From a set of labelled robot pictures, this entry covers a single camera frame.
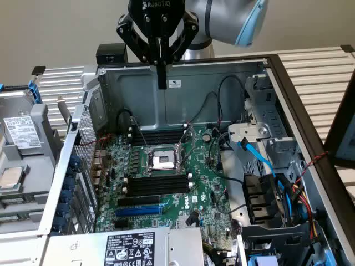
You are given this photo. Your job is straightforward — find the blue disk caddy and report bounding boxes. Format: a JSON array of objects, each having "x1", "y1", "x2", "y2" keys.
[{"x1": 0, "y1": 80, "x2": 42, "y2": 105}]

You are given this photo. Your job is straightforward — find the yellow black power wires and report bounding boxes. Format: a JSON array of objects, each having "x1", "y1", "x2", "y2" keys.
[{"x1": 202, "y1": 240, "x2": 234, "y2": 262}]

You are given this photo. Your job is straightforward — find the black plastic fan shroud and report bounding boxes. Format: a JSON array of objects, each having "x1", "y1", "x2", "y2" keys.
[{"x1": 242, "y1": 173, "x2": 292, "y2": 227}]

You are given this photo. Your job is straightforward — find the black plastic bay frame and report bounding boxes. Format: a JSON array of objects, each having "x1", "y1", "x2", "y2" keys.
[{"x1": 240, "y1": 221, "x2": 320, "y2": 266}]

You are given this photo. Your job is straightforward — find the open metal PC case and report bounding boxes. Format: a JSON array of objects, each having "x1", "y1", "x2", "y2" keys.
[{"x1": 37, "y1": 54, "x2": 355, "y2": 266}]

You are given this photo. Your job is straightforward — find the black framed panel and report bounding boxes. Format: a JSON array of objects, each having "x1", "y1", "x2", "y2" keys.
[{"x1": 323, "y1": 74, "x2": 355, "y2": 167}]

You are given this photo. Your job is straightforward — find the thin metal locking lever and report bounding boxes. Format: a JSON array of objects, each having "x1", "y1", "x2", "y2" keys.
[{"x1": 132, "y1": 117, "x2": 148, "y2": 147}]

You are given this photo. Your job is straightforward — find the gray parts rack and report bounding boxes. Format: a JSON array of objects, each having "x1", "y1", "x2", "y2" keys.
[{"x1": 0, "y1": 88, "x2": 65, "y2": 231}]

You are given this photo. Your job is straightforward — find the thin red wire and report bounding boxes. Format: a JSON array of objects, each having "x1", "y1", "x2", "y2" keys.
[{"x1": 74, "y1": 134, "x2": 112, "y2": 148}]

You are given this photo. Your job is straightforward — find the thin black arched wire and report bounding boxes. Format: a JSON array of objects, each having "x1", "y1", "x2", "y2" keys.
[{"x1": 191, "y1": 91, "x2": 220, "y2": 124}]

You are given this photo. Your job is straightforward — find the silver CPU chip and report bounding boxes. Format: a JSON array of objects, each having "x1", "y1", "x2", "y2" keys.
[{"x1": 0, "y1": 167, "x2": 25, "y2": 192}]

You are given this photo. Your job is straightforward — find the metal disk bay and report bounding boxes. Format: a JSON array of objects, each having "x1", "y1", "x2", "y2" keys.
[{"x1": 227, "y1": 73, "x2": 305, "y2": 181}]

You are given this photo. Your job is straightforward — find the short black curled wire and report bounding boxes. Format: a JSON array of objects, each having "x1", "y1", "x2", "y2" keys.
[{"x1": 117, "y1": 109, "x2": 137, "y2": 131}]

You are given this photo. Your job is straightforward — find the black box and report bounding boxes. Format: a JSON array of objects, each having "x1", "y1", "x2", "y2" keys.
[{"x1": 96, "y1": 43, "x2": 129, "y2": 67}]

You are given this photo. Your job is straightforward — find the light blue flat wire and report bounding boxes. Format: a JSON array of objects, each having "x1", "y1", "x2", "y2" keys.
[{"x1": 237, "y1": 137, "x2": 296, "y2": 219}]

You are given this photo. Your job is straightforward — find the CPU socket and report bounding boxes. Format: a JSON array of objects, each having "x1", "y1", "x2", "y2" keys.
[{"x1": 141, "y1": 144, "x2": 184, "y2": 176}]

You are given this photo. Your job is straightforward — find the silver power supply with label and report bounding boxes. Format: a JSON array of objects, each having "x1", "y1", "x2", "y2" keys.
[{"x1": 41, "y1": 227, "x2": 205, "y2": 266}]

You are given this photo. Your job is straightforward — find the blue expansion slot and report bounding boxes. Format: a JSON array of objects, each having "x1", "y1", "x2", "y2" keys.
[{"x1": 114, "y1": 204, "x2": 164, "y2": 218}]

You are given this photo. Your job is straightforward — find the silver hard disk white label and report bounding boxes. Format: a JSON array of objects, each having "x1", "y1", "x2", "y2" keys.
[{"x1": 0, "y1": 90, "x2": 45, "y2": 152}]

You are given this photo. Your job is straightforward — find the black looped wire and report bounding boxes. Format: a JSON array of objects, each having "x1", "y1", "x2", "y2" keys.
[{"x1": 217, "y1": 75, "x2": 248, "y2": 131}]

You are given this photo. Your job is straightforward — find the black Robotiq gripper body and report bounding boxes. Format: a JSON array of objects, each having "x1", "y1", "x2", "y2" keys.
[{"x1": 128, "y1": 0, "x2": 186, "y2": 39}]

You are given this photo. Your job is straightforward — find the metal rear port block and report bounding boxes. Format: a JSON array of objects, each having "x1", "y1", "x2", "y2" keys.
[{"x1": 90, "y1": 149, "x2": 108, "y2": 186}]

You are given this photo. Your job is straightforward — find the red black twisted wire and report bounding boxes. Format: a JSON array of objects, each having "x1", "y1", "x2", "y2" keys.
[{"x1": 293, "y1": 151, "x2": 331, "y2": 186}]

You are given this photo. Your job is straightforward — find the red yellow black wire bundle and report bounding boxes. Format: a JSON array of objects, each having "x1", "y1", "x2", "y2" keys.
[{"x1": 282, "y1": 178, "x2": 321, "y2": 246}]

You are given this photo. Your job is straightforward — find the long black expansion slot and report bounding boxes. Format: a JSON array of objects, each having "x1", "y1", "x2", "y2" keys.
[{"x1": 117, "y1": 195, "x2": 162, "y2": 207}]

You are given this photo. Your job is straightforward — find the metal socket cover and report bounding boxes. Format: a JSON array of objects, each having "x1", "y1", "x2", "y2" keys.
[{"x1": 174, "y1": 125, "x2": 195, "y2": 173}]

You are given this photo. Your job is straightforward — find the green Dell motherboard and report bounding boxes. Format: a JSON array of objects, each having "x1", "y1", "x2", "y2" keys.
[{"x1": 95, "y1": 126, "x2": 242, "y2": 236}]

